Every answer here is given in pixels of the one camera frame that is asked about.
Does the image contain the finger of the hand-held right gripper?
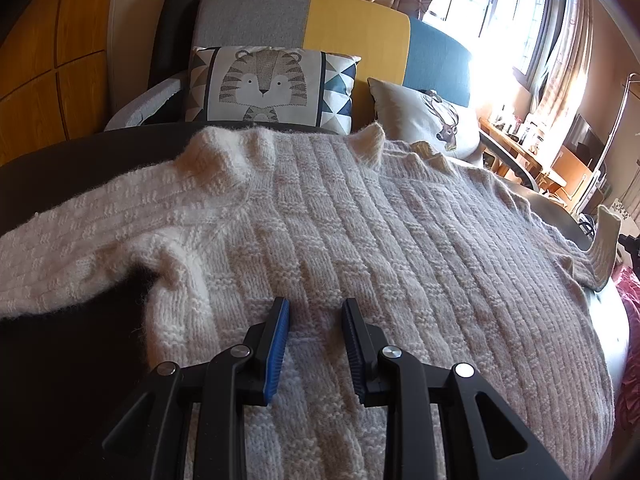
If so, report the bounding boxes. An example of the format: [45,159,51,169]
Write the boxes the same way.
[619,232,640,263]

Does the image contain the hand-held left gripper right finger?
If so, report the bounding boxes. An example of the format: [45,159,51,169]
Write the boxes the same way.
[341,298,571,480]

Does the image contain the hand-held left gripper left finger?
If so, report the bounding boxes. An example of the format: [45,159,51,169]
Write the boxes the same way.
[70,296,292,480]

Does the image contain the cream knit sweater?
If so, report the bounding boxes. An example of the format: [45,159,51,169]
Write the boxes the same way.
[0,122,623,480]

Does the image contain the pink ruffled cloth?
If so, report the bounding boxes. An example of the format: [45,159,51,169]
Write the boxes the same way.
[612,265,640,431]

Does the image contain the black monitor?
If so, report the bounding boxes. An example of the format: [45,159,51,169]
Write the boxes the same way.
[570,114,608,171]

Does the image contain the grey office chair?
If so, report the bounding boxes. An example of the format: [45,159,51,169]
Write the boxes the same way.
[480,132,541,193]

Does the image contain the wooden desk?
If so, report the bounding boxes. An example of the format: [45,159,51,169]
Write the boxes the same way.
[479,117,561,196]

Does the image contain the deer print cushion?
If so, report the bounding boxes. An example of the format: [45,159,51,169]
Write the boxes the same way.
[367,77,486,168]

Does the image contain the tiger print cushion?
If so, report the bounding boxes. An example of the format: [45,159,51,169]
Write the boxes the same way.
[184,46,362,136]

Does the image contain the window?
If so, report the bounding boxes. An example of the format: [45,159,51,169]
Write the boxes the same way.
[425,0,556,78]

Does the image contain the grey yellow blue sofa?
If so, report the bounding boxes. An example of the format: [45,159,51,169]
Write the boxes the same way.
[105,0,473,136]

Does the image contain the black rolled mat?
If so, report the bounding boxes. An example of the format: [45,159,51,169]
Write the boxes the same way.
[148,0,216,91]

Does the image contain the wooden wardrobe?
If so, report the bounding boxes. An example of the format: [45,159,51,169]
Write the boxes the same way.
[0,0,121,166]

